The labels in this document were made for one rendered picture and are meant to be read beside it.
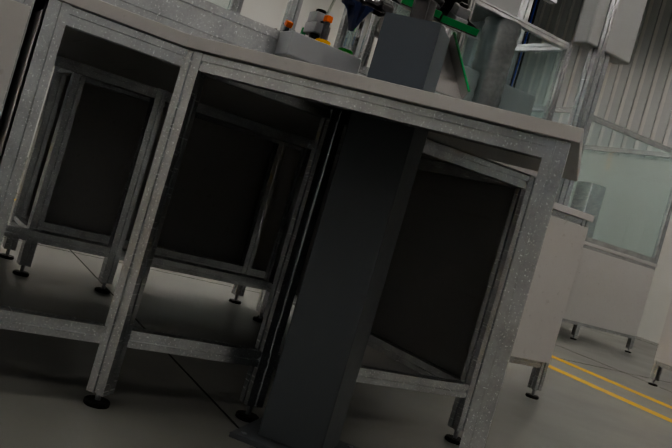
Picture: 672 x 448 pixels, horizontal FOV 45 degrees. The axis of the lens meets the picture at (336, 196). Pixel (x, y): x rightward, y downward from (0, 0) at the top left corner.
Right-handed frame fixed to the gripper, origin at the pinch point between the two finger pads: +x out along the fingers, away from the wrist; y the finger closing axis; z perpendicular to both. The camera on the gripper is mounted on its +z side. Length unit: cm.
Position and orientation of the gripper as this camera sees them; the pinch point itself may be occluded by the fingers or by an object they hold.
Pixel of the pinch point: (354, 18)
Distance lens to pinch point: 214.1
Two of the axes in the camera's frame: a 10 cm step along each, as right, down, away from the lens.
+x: -2.8, 9.6, -0.1
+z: -5.4, -1.4, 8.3
